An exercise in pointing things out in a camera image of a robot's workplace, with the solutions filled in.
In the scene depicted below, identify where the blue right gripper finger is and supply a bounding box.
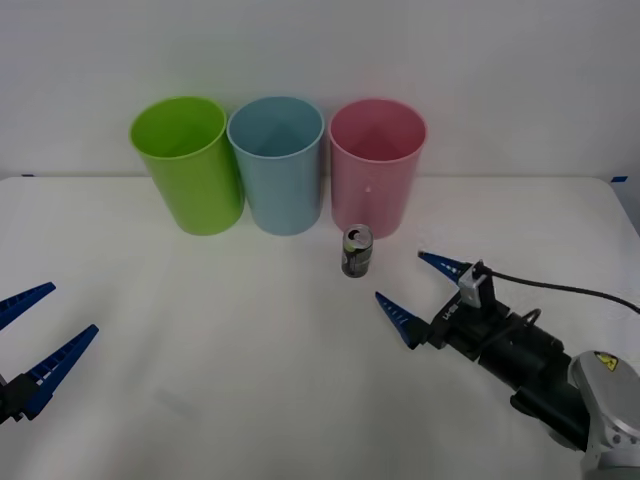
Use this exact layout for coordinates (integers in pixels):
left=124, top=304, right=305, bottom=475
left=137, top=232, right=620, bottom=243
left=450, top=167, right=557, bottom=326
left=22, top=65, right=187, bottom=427
left=418, top=252, right=472, bottom=287
left=375, top=292, right=437, bottom=351

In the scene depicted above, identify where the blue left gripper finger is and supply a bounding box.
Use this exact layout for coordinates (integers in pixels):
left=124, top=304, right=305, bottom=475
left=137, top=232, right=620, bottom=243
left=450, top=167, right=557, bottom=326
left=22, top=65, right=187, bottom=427
left=0, top=282, right=57, bottom=332
left=6, top=323, right=100, bottom=424

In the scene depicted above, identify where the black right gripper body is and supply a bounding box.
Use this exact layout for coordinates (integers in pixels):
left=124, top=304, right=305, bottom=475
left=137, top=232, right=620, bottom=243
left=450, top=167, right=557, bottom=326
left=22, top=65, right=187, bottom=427
left=426, top=288, right=512, bottom=365

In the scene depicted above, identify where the black drink can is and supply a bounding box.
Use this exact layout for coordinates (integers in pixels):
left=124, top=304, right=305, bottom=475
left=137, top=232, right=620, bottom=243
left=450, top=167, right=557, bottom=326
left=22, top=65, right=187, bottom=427
left=341, top=224, right=375, bottom=279

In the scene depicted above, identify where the pink plastic bin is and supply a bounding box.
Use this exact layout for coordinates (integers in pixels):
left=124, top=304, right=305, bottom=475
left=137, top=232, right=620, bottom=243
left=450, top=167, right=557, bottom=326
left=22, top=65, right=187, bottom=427
left=328, top=97, right=429, bottom=240

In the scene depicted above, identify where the pale blue plastic bin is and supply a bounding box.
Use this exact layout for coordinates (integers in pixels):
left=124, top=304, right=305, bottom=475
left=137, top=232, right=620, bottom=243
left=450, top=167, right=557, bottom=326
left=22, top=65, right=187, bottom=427
left=226, top=95, right=325, bottom=236

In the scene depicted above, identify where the green plastic bin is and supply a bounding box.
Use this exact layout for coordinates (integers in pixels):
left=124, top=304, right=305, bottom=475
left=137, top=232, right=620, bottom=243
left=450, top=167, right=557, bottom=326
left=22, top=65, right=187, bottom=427
left=129, top=95, right=246, bottom=236

